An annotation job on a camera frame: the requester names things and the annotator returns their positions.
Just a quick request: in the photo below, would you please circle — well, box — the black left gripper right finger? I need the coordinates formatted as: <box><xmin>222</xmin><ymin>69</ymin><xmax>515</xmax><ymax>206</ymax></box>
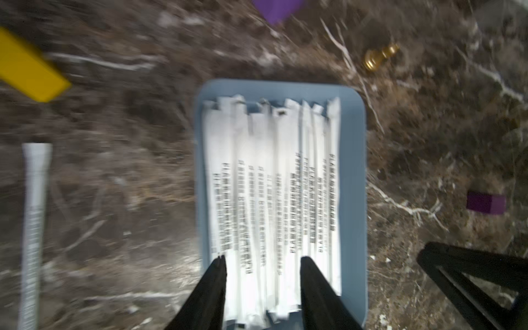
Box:
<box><xmin>300</xmin><ymin>257</ymin><xmax>362</xmax><ymax>330</ymax></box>

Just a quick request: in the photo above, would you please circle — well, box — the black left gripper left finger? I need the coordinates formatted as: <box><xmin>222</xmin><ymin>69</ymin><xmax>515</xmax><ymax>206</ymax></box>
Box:
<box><xmin>164</xmin><ymin>256</ymin><xmax>227</xmax><ymax>330</ymax></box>

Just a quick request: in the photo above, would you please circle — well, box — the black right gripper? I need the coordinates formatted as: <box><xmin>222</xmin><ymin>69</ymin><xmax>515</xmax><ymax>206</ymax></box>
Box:
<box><xmin>416</xmin><ymin>241</ymin><xmax>528</xmax><ymax>330</ymax></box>

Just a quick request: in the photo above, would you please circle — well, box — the blue plastic storage box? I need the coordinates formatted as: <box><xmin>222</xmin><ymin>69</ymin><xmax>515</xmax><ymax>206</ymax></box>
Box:
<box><xmin>193</xmin><ymin>78</ymin><xmax>369</xmax><ymax>324</ymax></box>

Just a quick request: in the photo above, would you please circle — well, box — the small purple block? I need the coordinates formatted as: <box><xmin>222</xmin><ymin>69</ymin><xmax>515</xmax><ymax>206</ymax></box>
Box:
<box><xmin>466</xmin><ymin>191</ymin><xmax>506</xmax><ymax>215</ymax></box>

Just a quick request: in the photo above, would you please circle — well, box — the small brass chess pawn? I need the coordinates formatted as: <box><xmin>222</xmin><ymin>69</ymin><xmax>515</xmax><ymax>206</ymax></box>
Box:
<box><xmin>363</xmin><ymin>44</ymin><xmax>400</xmax><ymax>72</ymax></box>

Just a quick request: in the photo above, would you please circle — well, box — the purple metronome-like object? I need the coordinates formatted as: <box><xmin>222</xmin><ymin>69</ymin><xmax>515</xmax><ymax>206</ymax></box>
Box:
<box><xmin>252</xmin><ymin>0</ymin><xmax>305</xmax><ymax>24</ymax></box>

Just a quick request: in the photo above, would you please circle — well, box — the yellow block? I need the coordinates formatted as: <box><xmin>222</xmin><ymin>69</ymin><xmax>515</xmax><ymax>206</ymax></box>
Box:
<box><xmin>1</xmin><ymin>27</ymin><xmax>72</xmax><ymax>103</ymax></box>

